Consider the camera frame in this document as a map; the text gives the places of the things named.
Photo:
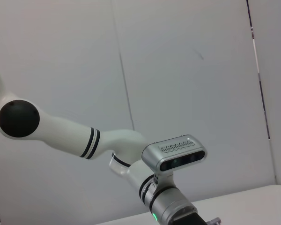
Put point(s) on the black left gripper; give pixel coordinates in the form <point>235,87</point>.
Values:
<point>187,218</point>

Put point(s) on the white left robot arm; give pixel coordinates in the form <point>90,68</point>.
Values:
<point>61,131</point>

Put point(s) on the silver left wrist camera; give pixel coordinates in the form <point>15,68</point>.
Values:
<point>173,154</point>

